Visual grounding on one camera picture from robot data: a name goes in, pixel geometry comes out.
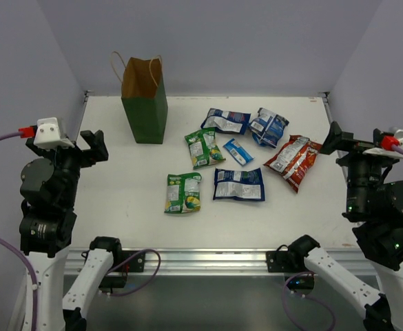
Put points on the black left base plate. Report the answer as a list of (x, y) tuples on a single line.
[(135, 265)]

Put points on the aluminium mounting rail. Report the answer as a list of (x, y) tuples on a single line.
[(244, 262)]

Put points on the dark blue pretzel packet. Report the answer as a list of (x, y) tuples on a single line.
[(268, 128)]

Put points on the green snack packet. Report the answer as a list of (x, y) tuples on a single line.
[(183, 193), (203, 148)]

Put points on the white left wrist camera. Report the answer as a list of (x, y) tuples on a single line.
[(47, 134)]

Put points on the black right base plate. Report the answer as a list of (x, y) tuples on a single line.
[(281, 260)]

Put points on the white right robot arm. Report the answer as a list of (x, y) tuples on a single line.
[(375, 207)]

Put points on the dark blue snack packet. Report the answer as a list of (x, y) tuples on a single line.
[(226, 122)]

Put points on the green paper bag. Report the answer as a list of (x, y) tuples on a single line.
[(144, 98)]

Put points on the blue M&M's candy packet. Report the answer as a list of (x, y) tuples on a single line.
[(239, 154)]

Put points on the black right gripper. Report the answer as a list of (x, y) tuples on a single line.
[(338, 139)]

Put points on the dark blue cookie packet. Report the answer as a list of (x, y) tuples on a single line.
[(239, 185)]

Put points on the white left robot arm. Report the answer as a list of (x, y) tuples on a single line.
[(49, 185)]

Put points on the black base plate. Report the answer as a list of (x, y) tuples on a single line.
[(135, 265), (281, 260)]

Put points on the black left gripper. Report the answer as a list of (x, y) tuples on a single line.
[(76, 152)]

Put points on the red snack packet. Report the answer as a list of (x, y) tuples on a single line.
[(294, 160)]

